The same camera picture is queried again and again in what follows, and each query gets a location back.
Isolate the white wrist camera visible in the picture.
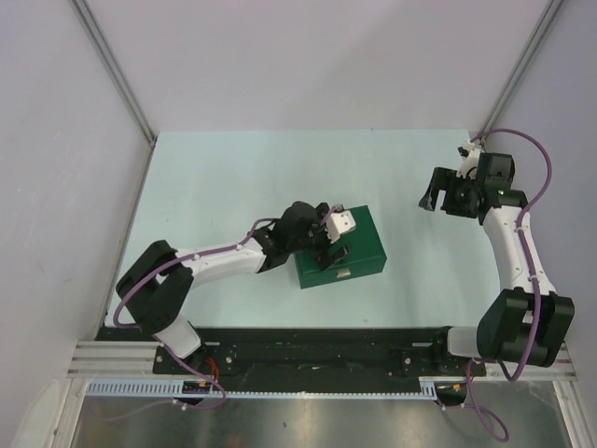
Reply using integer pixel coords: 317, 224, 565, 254
456, 140, 485, 179
325, 210, 356, 244

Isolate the green jewelry box beige lining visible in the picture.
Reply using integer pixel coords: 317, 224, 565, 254
295, 205, 387, 289

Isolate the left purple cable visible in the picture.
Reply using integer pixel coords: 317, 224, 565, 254
95, 207, 344, 424

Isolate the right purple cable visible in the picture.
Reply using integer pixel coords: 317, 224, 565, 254
465, 129, 554, 442

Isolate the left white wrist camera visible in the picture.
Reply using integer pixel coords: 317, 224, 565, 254
325, 210, 356, 244

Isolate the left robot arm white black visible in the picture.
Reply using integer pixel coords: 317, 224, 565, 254
113, 202, 356, 373

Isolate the purple cable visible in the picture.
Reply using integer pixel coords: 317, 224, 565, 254
465, 129, 554, 442
95, 207, 344, 424

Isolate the aluminium frame rail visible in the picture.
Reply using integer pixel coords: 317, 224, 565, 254
67, 340, 597, 448

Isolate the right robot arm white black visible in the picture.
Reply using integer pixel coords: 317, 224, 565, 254
419, 145, 575, 374

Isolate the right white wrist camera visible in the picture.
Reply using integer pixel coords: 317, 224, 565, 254
456, 140, 485, 179

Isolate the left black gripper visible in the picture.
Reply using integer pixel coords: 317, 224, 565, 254
288, 204, 348, 271

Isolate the white slotted cable duct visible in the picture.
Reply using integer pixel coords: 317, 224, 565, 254
86, 377, 467, 399

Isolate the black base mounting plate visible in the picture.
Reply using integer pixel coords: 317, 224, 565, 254
95, 326, 495, 379

